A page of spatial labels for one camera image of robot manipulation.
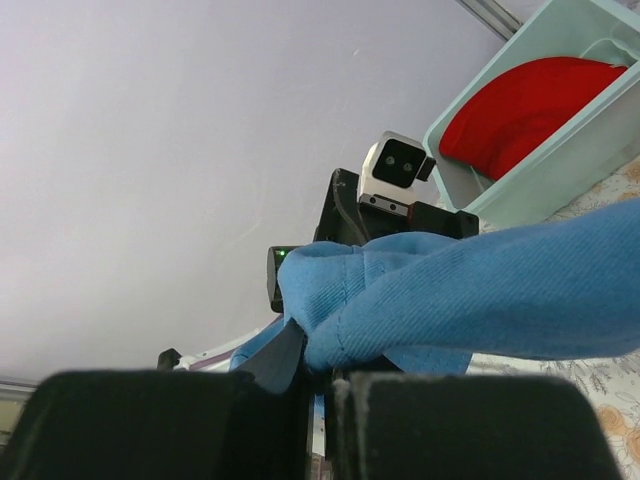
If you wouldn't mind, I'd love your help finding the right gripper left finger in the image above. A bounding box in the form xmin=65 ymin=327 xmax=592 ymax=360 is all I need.
xmin=1 ymin=324 xmax=312 ymax=479

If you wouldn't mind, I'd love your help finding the light green plastic bin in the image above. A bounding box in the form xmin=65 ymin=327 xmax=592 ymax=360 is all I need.
xmin=424 ymin=1 xmax=639 ymax=228

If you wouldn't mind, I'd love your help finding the blue hat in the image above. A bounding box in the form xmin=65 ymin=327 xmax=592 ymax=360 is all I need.
xmin=229 ymin=198 xmax=640 ymax=396

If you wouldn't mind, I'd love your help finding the red hat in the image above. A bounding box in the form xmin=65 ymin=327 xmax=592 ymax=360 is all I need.
xmin=439 ymin=56 xmax=627 ymax=181

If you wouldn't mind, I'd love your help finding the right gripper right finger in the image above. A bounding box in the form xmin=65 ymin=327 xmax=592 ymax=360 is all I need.
xmin=325 ymin=371 xmax=622 ymax=479

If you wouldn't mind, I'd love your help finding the floral table mat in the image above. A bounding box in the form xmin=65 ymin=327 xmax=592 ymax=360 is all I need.
xmin=467 ymin=159 xmax=639 ymax=479

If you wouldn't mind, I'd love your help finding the aluminium rail frame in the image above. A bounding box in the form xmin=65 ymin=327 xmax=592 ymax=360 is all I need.
xmin=457 ymin=0 xmax=523 ymax=41

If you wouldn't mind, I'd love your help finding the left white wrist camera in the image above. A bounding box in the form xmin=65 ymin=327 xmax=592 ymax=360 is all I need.
xmin=357 ymin=131 xmax=436 ymax=217

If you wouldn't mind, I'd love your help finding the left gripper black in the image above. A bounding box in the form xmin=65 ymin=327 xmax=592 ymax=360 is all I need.
xmin=313 ymin=169 xmax=479 ymax=246

